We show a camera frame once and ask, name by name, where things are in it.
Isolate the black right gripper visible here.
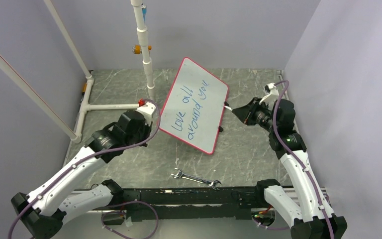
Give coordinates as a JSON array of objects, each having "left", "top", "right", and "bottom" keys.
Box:
[{"left": 233, "top": 97, "right": 278, "bottom": 133}]

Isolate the pink-framed whiteboard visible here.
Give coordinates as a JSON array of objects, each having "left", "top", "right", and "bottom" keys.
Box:
[{"left": 159, "top": 57, "right": 229, "bottom": 155}]

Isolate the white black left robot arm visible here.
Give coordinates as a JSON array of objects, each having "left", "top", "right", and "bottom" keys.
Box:
[{"left": 8, "top": 105, "right": 159, "bottom": 239}]

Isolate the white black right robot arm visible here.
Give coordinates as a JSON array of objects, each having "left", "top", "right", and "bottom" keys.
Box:
[{"left": 232, "top": 98, "right": 348, "bottom": 239}]

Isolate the silver double open-end wrench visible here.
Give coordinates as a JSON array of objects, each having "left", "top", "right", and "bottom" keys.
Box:
[{"left": 171, "top": 168, "right": 222, "bottom": 190}]

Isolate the orange pipe valve fitting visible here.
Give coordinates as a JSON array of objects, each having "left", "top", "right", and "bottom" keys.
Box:
[{"left": 132, "top": 45, "right": 152, "bottom": 54}]

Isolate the diagonal white pipe red stripe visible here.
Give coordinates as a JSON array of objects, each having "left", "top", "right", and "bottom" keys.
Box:
[{"left": 0, "top": 54, "right": 81, "bottom": 143}]

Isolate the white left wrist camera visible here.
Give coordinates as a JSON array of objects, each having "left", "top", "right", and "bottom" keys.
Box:
[{"left": 136, "top": 99, "right": 156, "bottom": 125}]

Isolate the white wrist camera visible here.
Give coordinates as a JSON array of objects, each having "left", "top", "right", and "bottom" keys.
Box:
[
  {"left": 259, "top": 83, "right": 280, "bottom": 106},
  {"left": 136, "top": 99, "right": 156, "bottom": 125}
]

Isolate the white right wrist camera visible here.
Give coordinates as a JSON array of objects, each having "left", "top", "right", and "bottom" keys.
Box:
[{"left": 259, "top": 83, "right": 280, "bottom": 106}]

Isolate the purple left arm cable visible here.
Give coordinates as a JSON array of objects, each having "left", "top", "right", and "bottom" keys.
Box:
[{"left": 7, "top": 98, "right": 162, "bottom": 239}]

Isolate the white PVC pipe frame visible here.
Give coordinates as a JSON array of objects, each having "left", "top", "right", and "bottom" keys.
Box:
[{"left": 44, "top": 0, "right": 155, "bottom": 139}]

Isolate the aluminium extrusion frame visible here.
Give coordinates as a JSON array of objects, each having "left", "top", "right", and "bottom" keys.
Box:
[{"left": 277, "top": 70, "right": 330, "bottom": 204}]

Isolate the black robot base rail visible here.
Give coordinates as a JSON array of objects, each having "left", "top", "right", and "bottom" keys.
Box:
[{"left": 90, "top": 184, "right": 287, "bottom": 222}]

